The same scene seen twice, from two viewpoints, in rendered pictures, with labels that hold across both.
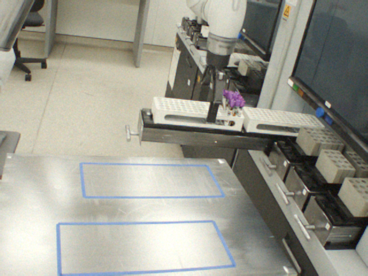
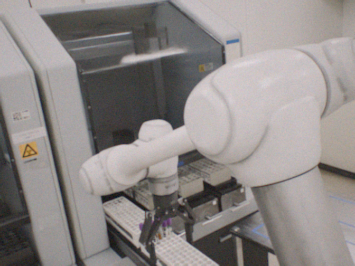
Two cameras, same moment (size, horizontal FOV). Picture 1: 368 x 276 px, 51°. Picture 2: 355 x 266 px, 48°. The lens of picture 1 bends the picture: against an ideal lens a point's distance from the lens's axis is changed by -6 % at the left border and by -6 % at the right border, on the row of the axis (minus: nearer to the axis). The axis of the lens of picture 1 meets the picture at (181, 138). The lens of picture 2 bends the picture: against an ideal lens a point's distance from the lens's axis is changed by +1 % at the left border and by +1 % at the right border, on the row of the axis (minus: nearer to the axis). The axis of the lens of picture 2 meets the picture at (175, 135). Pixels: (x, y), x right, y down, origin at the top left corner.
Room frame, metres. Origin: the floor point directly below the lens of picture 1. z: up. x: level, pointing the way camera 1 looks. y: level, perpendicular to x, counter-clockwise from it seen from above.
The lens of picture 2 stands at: (1.52, 0.98, 1.57)
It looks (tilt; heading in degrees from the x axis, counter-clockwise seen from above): 18 degrees down; 253
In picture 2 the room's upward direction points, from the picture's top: 7 degrees counter-clockwise
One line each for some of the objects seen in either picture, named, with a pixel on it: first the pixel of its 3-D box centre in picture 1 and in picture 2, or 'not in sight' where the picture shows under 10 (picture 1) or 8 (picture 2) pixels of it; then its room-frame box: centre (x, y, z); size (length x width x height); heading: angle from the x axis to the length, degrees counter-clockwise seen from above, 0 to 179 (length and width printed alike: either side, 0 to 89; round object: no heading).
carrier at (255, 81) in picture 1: (255, 80); (14, 260); (1.73, -0.27, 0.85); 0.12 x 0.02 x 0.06; 15
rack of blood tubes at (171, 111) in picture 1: (197, 115); (177, 259); (1.25, -0.04, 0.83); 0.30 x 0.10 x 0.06; 105
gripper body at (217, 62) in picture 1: (216, 65); (166, 203); (1.26, -0.06, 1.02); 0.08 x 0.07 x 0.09; 15
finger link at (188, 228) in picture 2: (212, 112); (188, 233); (1.19, -0.08, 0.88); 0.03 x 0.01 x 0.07; 105
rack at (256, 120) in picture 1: (282, 124); (129, 220); (1.33, -0.34, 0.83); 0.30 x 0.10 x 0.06; 105
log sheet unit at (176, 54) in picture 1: (172, 65); not in sight; (3.01, 0.18, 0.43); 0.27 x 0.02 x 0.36; 15
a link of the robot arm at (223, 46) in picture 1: (221, 43); (162, 181); (1.26, -0.06, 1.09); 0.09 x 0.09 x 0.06
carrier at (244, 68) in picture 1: (244, 68); not in sight; (1.88, -0.23, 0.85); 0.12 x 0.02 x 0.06; 16
